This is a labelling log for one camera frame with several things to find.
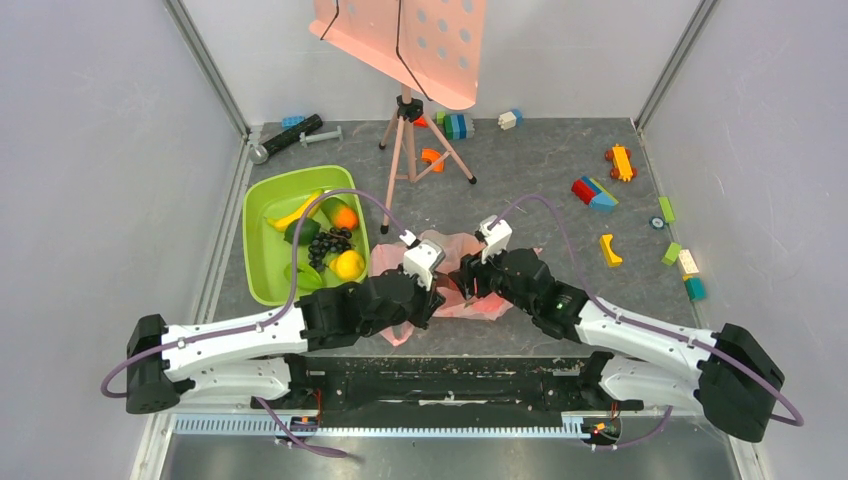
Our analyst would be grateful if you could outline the fake lemon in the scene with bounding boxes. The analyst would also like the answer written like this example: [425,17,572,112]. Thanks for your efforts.
[329,249,367,282]

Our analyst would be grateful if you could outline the fake lime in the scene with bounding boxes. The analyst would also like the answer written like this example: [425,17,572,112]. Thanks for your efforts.
[284,217,322,246]

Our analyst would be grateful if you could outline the pink music stand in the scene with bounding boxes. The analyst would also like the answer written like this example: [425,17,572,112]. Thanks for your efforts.
[309,0,487,207]

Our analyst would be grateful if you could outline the green flat brick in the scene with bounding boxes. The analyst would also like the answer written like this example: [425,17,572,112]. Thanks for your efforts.
[658,196,676,224]

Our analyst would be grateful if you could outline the small blue wheel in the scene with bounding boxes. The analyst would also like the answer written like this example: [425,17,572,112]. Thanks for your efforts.
[649,216,666,230]

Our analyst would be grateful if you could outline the orange curved brick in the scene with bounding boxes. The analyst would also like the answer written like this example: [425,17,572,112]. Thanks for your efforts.
[420,148,445,173]

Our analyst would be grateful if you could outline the red blue brick house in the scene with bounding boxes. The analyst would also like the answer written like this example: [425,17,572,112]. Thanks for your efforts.
[571,176,619,213]

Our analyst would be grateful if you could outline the pink plastic bag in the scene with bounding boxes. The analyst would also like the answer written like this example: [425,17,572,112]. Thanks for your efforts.
[368,229,543,348]

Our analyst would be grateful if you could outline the white blue brick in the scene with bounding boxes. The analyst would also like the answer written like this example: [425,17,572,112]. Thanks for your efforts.
[497,109,523,130]

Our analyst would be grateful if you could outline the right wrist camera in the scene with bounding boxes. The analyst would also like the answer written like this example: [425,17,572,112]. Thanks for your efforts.
[475,215,513,264]

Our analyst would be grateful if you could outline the grey syringe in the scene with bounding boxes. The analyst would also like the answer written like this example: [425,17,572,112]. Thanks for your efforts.
[299,126,343,147]

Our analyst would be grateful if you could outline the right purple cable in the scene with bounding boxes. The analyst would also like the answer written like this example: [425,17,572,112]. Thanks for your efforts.
[490,193,806,453]

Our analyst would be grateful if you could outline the blue toy brick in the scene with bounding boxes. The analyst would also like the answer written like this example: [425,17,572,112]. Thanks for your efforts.
[281,115,305,130]

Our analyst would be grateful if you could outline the green plastic basin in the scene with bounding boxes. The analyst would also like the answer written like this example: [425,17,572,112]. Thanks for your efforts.
[242,165,371,307]

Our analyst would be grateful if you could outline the white teal brick stack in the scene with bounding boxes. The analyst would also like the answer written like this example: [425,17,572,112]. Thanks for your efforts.
[677,249,707,302]

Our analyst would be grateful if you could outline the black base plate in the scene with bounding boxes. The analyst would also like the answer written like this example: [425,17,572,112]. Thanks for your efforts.
[268,353,644,428]

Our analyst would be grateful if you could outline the yellow curved brick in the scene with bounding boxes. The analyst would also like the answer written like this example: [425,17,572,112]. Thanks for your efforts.
[599,234,623,268]

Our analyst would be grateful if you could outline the fake black grapes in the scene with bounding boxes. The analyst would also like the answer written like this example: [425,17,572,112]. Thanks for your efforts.
[308,227,353,273]

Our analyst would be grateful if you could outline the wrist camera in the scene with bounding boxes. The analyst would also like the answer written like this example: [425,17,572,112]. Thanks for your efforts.
[475,215,513,264]
[399,230,445,291]

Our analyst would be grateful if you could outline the fake mango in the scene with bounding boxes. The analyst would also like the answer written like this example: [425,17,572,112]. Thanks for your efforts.
[320,196,359,231]

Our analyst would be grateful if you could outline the yellow toy car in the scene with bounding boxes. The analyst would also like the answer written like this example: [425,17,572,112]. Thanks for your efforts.
[604,144,638,182]

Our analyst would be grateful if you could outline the black microphone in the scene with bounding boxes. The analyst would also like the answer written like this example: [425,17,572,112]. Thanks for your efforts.
[248,114,323,164]

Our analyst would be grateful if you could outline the green blue brick stack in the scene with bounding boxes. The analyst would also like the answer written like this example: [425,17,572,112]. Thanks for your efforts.
[435,111,475,140]

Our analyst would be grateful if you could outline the fake green pepper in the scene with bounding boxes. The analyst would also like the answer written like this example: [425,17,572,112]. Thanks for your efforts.
[283,262,326,295]

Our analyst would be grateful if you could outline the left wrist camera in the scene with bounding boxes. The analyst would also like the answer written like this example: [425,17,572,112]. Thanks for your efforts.
[399,230,445,291]

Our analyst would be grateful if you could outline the green small brick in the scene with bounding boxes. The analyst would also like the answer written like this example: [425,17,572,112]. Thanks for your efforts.
[661,242,682,266]

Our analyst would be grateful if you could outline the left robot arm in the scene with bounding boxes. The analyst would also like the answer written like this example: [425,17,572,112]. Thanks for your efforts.
[125,269,445,415]

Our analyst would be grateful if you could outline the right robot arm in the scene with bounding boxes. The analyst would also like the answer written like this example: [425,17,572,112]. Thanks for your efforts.
[449,249,785,443]

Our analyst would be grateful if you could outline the fake banana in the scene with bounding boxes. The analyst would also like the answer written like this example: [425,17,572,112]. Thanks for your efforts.
[265,189,325,233]

